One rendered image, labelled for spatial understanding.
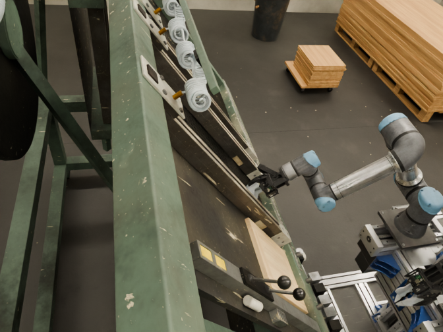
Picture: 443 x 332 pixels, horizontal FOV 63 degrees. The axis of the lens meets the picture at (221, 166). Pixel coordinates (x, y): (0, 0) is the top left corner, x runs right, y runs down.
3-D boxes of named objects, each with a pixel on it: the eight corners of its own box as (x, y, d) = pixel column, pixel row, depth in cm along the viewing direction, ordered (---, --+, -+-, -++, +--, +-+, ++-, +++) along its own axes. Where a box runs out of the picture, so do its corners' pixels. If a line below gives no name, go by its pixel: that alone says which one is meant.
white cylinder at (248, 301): (244, 307, 103) (256, 313, 108) (252, 303, 102) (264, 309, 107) (241, 297, 105) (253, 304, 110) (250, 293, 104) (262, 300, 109)
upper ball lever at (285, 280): (248, 286, 105) (292, 292, 98) (242, 282, 102) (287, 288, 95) (250, 273, 107) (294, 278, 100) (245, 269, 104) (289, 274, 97)
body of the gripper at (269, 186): (260, 191, 153) (285, 177, 151) (254, 176, 159) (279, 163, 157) (267, 199, 158) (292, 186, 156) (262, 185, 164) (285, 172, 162)
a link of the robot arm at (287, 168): (287, 158, 156) (294, 168, 161) (278, 163, 157) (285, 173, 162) (293, 170, 151) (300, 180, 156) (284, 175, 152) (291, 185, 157)
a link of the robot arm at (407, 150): (440, 163, 139) (323, 217, 154) (424, 144, 147) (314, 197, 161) (435, 146, 132) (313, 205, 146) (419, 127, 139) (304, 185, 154)
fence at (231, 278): (313, 337, 152) (322, 333, 151) (186, 264, 85) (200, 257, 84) (308, 325, 155) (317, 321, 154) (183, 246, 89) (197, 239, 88)
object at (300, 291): (265, 297, 113) (306, 303, 106) (260, 294, 111) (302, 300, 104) (267, 285, 115) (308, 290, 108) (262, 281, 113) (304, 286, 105)
